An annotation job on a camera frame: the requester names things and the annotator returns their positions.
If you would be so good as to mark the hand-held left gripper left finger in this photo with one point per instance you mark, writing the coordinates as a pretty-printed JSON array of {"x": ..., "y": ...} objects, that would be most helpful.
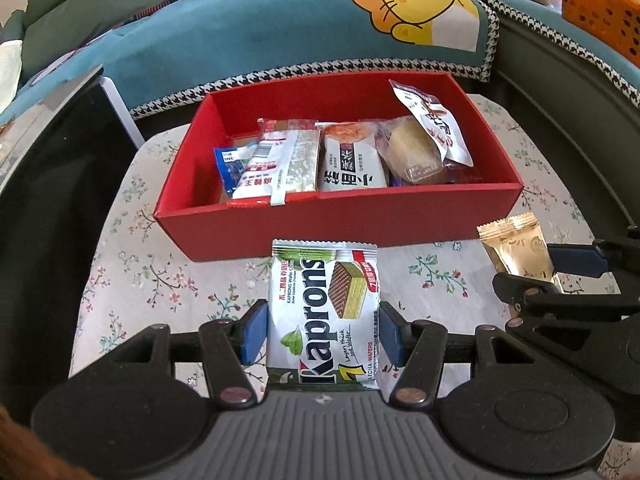
[{"x": 252, "y": 332}]

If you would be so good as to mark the black glossy table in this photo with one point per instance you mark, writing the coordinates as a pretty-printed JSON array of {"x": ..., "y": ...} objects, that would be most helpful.
[{"x": 50, "y": 210}]

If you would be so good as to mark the red cardboard box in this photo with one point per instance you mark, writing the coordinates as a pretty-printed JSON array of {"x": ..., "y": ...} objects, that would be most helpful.
[{"x": 350, "y": 220}]

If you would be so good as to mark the green sofa back cushion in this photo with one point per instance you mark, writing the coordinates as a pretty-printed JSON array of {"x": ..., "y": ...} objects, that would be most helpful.
[{"x": 100, "y": 15}]

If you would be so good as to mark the white packet with red label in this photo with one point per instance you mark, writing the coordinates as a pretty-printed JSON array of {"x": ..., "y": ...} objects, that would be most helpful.
[{"x": 435, "y": 120}]

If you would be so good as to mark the teal houndstooth edged sofa cover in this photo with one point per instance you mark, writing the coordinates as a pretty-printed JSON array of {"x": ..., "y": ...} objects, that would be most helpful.
[{"x": 545, "y": 35}]

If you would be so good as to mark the green white wafer packet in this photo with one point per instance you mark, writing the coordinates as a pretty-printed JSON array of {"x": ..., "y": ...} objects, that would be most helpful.
[{"x": 310, "y": 310}]

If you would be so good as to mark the floral tablecloth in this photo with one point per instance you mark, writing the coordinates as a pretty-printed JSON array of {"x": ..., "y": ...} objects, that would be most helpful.
[{"x": 150, "y": 270}]

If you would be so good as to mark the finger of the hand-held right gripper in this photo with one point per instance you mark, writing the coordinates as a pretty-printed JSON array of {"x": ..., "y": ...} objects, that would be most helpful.
[
  {"x": 580, "y": 260},
  {"x": 535, "y": 292}
]

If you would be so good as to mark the teal bear print sofa cover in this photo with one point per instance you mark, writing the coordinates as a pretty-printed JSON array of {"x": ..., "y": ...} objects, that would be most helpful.
[{"x": 250, "y": 35}]

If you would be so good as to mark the long red striped snack packet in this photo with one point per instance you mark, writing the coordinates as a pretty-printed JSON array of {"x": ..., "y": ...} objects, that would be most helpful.
[{"x": 280, "y": 165}]

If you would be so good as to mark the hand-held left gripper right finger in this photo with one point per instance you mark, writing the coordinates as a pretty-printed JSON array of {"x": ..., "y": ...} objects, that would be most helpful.
[{"x": 391, "y": 335}]

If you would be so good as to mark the gold foil snack packet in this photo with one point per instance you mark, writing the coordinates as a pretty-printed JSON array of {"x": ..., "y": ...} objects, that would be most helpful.
[{"x": 515, "y": 250}]

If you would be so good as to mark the clear round pastry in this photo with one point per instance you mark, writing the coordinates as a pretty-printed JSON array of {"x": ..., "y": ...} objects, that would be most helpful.
[{"x": 410, "y": 150}]

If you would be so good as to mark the white cloth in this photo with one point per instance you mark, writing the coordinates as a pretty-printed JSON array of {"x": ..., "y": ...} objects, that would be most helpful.
[{"x": 10, "y": 75}]

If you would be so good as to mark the orange plastic basket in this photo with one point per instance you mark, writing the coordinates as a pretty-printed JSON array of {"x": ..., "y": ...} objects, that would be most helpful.
[{"x": 600, "y": 15}]

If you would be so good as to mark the small blue white packet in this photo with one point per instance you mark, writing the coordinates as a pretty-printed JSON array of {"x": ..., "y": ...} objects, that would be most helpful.
[{"x": 230, "y": 170}]

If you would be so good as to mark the white packet with black print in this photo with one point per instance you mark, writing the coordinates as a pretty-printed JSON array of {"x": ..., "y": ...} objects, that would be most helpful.
[{"x": 350, "y": 165}]

